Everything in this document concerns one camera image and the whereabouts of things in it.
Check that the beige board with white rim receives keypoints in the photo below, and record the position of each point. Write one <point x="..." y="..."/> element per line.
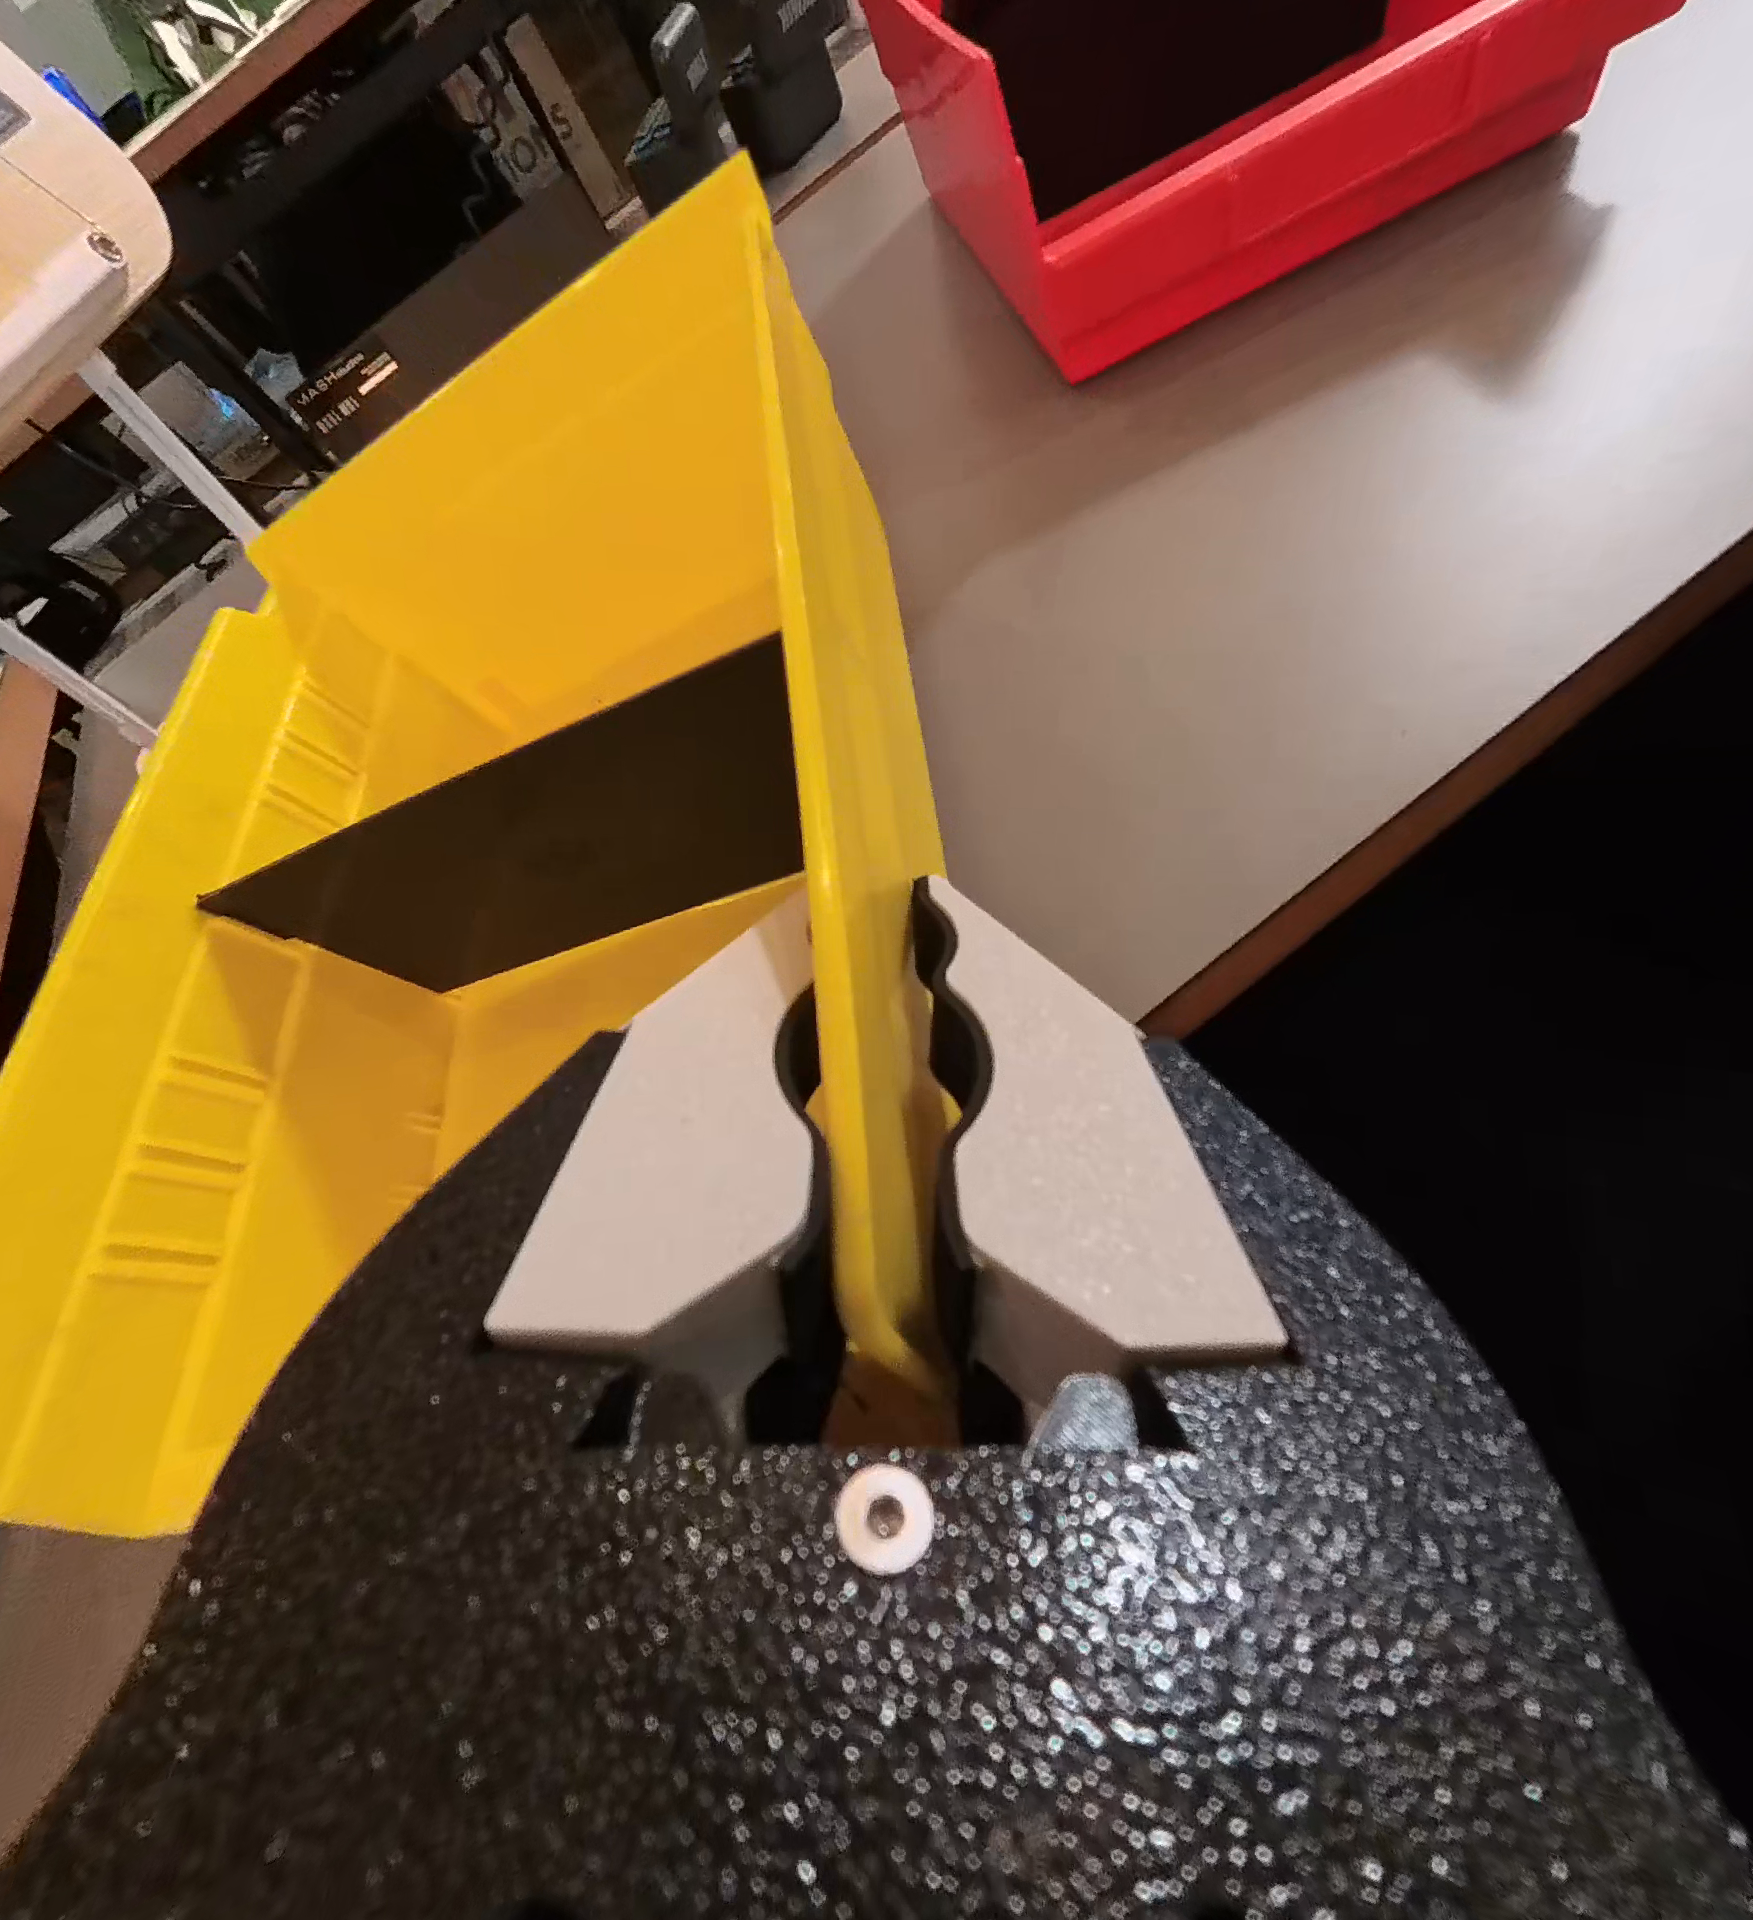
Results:
<point x="36" y="255"/>

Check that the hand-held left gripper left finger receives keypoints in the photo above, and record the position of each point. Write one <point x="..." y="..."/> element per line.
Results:
<point x="651" y="1200"/>

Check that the white metal stand leg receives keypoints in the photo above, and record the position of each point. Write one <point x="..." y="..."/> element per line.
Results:
<point x="172" y="449"/>

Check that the black bin divider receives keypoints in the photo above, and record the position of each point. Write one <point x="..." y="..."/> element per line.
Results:
<point x="547" y="840"/>

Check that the black equipment case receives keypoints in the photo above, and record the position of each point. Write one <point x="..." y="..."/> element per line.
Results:
<point x="352" y="301"/>

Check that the red plastic bin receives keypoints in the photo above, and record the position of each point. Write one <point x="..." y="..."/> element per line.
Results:
<point x="1265" y="255"/>

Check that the yellow plastic bin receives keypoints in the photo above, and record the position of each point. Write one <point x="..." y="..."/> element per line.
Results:
<point x="547" y="495"/>

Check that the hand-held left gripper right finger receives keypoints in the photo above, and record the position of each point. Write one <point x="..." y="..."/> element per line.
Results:
<point x="1102" y="1200"/>

